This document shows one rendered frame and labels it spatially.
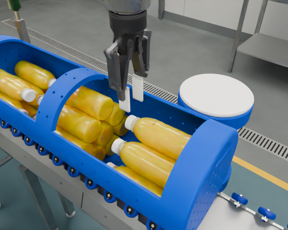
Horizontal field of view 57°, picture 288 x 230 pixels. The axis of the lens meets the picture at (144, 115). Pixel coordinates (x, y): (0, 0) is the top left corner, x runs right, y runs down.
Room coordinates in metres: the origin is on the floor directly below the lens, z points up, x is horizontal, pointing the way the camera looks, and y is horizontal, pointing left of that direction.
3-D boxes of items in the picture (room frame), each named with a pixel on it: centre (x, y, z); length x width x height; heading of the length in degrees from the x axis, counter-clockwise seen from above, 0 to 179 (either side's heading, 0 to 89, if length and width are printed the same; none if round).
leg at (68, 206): (0.93, 0.48, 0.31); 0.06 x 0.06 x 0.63; 54
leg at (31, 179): (0.82, 0.56, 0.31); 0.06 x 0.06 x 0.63; 54
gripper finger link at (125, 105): (0.51, 0.05, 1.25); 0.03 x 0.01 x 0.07; 54
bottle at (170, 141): (0.47, -0.05, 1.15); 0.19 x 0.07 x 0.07; 54
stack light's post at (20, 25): (1.43, 0.67, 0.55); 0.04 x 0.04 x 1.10; 54
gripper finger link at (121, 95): (0.49, 0.06, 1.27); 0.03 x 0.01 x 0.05; 144
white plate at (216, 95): (0.84, -0.28, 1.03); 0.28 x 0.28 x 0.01
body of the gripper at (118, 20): (0.53, 0.03, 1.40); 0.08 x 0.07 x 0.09; 144
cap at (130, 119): (0.53, 0.03, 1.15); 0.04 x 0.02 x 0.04; 144
